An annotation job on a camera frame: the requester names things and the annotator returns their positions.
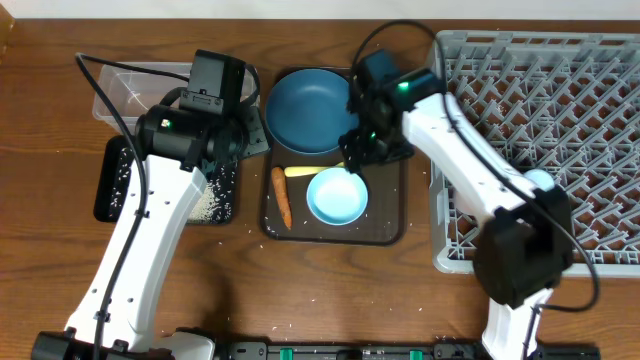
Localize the light blue bowl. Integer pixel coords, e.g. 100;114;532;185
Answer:
306;167;369;226

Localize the white rice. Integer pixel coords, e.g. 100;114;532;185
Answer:
108;147;236;225

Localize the light blue plastic cup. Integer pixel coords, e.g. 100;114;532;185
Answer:
524;169;555;191

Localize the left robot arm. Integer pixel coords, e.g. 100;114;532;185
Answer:
31;50;270;359

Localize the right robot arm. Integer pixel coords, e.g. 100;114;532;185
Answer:
339;50;573;359

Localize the grey dishwasher rack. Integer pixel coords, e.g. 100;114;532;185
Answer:
433;30;639;278

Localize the orange carrot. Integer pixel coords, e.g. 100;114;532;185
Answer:
271;167;293;230

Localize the yellow plastic spoon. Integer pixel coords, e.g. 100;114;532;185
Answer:
284;166;330;177

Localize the dark blue plate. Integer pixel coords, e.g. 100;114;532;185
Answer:
266;68;358;155

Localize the black rectangular tray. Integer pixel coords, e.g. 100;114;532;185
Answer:
93;135;239;225

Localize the dark brown serving tray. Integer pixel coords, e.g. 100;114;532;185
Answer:
258;65;408;247

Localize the clear plastic bin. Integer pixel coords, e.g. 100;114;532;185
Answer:
92;62;256;134

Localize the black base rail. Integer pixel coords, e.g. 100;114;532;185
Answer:
214;340;601;360

